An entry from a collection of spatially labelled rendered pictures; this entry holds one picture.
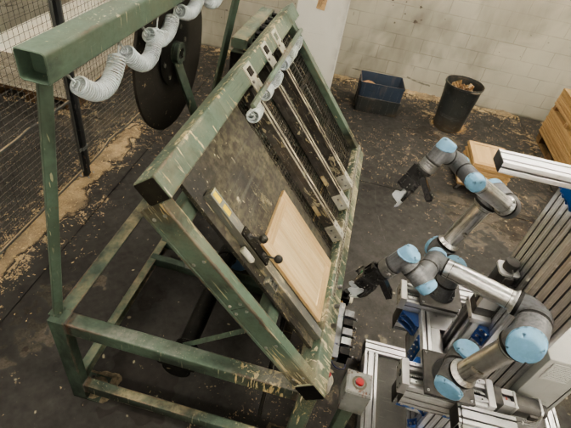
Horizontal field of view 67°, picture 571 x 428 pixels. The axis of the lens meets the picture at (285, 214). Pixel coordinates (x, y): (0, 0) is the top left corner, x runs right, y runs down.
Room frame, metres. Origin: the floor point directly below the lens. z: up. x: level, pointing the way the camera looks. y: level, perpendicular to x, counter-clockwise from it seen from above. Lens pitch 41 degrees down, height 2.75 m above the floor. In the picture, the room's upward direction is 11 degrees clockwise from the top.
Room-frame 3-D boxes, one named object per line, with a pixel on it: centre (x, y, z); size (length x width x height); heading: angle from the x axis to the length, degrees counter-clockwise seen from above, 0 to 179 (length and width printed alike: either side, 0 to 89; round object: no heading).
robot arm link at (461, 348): (1.10, -0.86, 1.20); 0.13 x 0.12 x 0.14; 151
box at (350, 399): (1.05, -0.48, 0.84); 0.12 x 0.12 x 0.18; 85
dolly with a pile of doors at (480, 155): (4.43, -2.09, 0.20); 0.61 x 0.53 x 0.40; 176
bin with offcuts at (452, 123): (5.73, -1.99, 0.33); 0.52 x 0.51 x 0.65; 176
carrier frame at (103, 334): (2.17, 0.27, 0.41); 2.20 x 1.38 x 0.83; 175
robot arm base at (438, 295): (1.60, -0.90, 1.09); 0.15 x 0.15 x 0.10
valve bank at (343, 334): (1.50, -0.45, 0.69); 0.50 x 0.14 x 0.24; 175
